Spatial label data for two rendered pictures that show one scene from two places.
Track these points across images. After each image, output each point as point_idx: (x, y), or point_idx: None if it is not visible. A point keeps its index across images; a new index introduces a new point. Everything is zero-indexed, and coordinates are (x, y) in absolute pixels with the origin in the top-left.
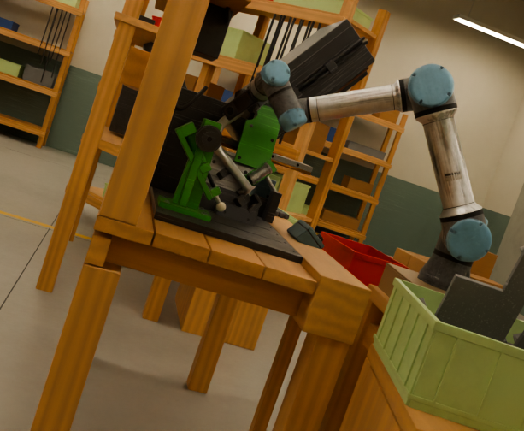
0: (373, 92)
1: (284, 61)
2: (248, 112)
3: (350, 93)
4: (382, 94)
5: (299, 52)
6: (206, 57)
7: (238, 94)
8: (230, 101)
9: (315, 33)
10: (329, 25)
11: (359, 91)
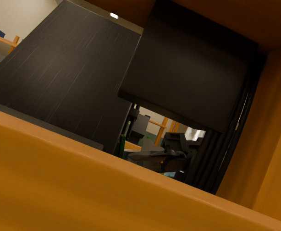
0: (205, 131)
1: (89, 57)
2: (159, 168)
3: (202, 135)
4: (205, 131)
5: (124, 63)
6: (157, 112)
7: (170, 157)
8: (35, 110)
9: (79, 14)
10: (102, 17)
11: (202, 131)
